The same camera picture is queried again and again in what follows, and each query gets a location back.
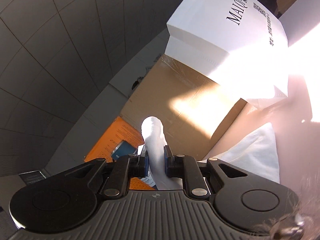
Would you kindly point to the orange size-chart box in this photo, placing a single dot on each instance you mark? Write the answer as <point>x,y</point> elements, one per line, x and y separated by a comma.
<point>118,131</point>

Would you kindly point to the brown cardboard box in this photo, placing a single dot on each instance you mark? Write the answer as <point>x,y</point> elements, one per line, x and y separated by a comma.
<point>194,110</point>

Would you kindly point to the white folded cloth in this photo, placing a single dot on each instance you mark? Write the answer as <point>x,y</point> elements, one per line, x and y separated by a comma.
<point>256,153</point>

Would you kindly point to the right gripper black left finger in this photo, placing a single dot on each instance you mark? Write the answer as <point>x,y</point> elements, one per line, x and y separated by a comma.
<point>125,174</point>

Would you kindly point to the dark blue vacuum bottle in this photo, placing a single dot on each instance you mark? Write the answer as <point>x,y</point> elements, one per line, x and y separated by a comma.
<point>122,149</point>

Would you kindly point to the white paper box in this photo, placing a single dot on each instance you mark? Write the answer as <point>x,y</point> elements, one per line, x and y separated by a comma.
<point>239,44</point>

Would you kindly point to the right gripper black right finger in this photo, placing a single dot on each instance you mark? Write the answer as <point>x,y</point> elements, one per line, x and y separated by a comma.
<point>186,168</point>

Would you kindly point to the white black-trimmed t-shirt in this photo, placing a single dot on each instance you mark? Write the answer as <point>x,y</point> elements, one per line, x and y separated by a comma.
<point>154,138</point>

